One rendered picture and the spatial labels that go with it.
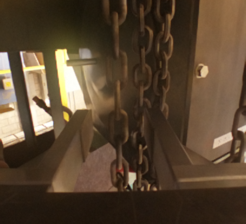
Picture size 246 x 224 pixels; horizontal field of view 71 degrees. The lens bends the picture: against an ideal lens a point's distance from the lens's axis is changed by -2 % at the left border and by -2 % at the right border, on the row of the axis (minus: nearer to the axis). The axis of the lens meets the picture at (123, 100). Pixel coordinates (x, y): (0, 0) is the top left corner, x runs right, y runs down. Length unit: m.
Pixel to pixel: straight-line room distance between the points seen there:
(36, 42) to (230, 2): 0.50
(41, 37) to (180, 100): 0.48
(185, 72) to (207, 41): 0.04
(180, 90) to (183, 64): 0.03
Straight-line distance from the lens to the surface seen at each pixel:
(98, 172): 0.91
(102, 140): 1.01
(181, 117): 0.24
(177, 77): 0.23
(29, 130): 1.02
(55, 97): 0.64
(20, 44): 0.58
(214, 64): 0.25
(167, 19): 0.18
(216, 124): 0.29
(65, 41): 0.64
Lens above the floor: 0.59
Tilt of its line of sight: 18 degrees up
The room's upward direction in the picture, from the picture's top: 179 degrees clockwise
